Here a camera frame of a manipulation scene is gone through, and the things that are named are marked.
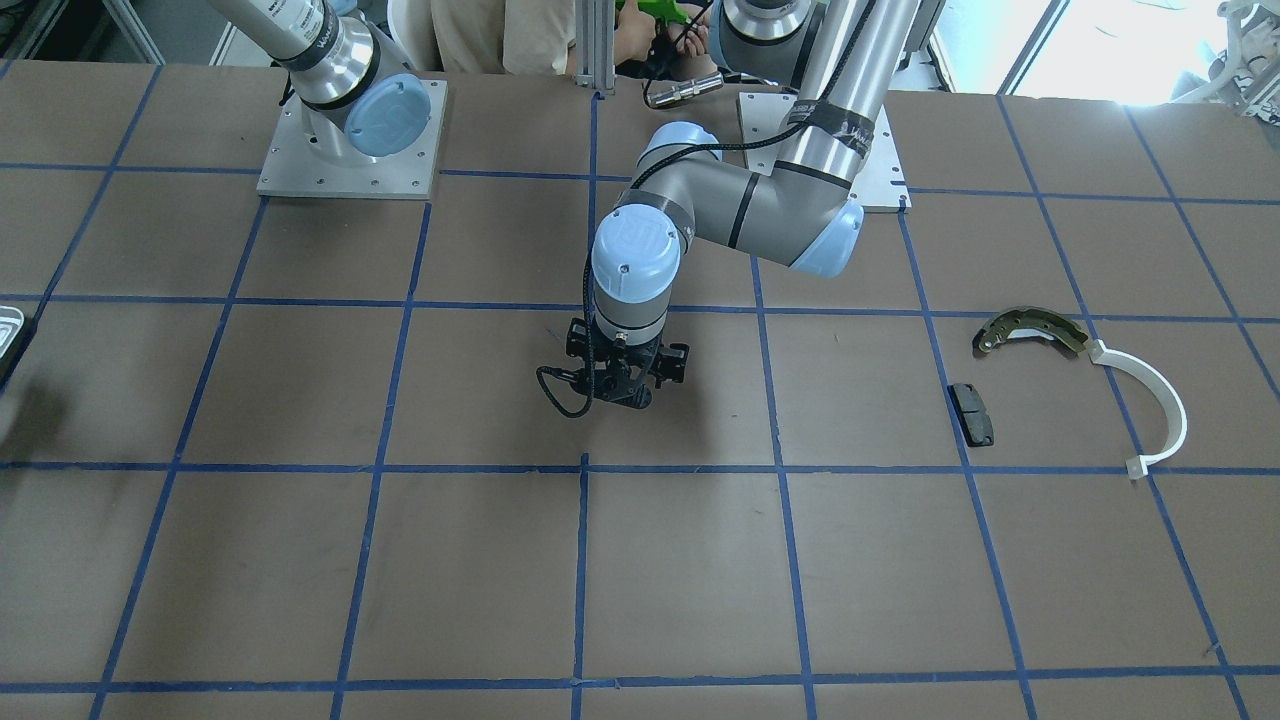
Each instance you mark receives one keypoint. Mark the olive metal brake shoe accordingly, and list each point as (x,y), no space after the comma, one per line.
(1030,323)

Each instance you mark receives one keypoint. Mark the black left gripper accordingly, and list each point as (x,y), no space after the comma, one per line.
(577,340)

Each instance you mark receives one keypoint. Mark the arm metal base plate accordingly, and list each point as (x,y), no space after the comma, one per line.
(880,185)
(309,158)

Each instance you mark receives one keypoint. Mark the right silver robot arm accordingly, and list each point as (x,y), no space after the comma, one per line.
(341,67)

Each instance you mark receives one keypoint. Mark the person in beige shirt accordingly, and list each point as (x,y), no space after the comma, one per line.
(537,38)

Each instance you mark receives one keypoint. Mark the dark grey brake pad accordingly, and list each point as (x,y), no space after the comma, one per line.
(972,414)

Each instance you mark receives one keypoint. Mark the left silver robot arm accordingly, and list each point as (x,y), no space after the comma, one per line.
(839,57)

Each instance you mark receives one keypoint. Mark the green plastic tool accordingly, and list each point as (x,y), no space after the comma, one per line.
(674,12)

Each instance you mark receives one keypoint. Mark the ribbed metal tray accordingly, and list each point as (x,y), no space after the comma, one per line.
(14,329)

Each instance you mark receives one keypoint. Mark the aluminium frame post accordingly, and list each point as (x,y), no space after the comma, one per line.
(593,66)

